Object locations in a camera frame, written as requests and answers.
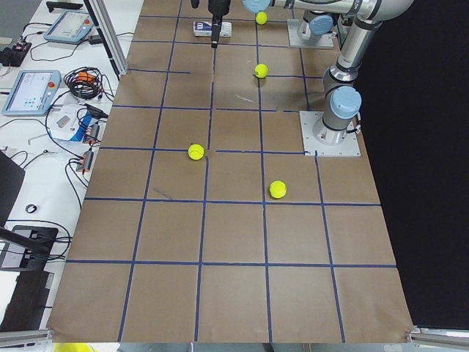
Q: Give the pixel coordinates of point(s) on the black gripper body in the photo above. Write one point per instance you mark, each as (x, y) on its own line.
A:
(218, 7)

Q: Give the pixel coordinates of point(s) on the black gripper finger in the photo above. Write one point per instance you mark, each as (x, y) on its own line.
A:
(216, 30)

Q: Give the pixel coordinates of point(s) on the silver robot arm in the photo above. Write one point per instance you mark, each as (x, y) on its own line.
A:
(315, 24)
(343, 101)

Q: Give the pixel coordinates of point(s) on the tennis ball near base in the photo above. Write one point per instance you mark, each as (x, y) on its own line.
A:
(278, 189)
(261, 18)

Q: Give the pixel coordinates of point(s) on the centre tennis ball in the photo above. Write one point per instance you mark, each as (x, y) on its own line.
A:
(261, 71)

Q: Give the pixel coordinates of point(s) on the tennis ball near loose tape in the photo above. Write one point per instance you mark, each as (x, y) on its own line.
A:
(196, 152)

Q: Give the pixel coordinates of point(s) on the far teach pendant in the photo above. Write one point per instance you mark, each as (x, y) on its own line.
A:
(70, 27)

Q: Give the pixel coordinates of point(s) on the teach pendant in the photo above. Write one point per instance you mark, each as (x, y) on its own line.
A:
(32, 93)
(70, 27)

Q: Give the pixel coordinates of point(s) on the white blue box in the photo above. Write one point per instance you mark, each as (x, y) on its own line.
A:
(69, 122)

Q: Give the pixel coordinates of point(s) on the near teach pendant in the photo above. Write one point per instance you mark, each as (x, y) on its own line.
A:
(32, 93)

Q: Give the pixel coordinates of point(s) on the brown paper table cover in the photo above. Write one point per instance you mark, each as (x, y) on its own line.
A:
(168, 249)

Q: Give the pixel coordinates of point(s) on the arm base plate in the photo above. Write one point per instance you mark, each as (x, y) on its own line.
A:
(320, 141)
(325, 42)

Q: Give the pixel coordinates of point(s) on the aluminium frame post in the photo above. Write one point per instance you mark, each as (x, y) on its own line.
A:
(106, 31)

